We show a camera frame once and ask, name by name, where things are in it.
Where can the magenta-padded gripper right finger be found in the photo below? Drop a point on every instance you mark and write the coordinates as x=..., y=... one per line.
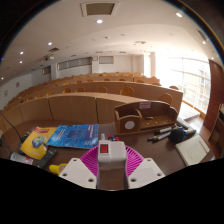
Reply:
x=135, y=161

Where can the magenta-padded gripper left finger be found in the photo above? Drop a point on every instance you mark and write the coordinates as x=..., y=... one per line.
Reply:
x=90, y=160

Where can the white charger block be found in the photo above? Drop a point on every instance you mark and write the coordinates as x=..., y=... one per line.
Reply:
x=111, y=156

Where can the red marker pen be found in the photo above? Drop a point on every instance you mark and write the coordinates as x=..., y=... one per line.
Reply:
x=109, y=136
x=117, y=138

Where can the blue printed booklet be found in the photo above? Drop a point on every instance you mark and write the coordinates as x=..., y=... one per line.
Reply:
x=73, y=135

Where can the black marker pen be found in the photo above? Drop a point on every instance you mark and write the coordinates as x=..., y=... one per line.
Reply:
x=159, y=137
x=165, y=130

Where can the black remote control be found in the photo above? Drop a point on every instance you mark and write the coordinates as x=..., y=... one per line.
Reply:
x=46, y=158

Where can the black handheld microphone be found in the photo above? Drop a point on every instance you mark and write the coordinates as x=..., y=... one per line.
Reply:
x=176, y=135

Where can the wooden desk organizer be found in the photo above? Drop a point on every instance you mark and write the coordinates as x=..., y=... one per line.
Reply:
x=156, y=115

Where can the wooden auditorium seat rows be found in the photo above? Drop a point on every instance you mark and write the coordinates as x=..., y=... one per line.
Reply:
x=73, y=108

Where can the white open notebook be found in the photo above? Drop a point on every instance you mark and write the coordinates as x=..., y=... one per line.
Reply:
x=193, y=150

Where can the yellow booklet with globe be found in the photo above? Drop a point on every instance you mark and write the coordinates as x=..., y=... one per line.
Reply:
x=30, y=148

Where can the clear plastic bag red print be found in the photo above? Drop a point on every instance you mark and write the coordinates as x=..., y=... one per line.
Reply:
x=21, y=158

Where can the black gooseneck microphone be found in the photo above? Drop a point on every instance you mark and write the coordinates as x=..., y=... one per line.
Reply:
x=24, y=136

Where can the large bright window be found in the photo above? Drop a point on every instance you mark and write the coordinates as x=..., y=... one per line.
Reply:
x=186, y=83

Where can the wooden side cabinet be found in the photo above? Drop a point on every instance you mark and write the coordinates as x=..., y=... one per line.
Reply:
x=215, y=110

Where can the ceiling projector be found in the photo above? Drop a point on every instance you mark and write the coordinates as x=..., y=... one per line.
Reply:
x=50, y=57

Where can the round ceiling lights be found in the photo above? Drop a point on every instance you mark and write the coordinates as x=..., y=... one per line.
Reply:
x=99, y=21

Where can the square ceiling vent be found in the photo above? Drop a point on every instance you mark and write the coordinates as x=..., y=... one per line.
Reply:
x=100, y=8

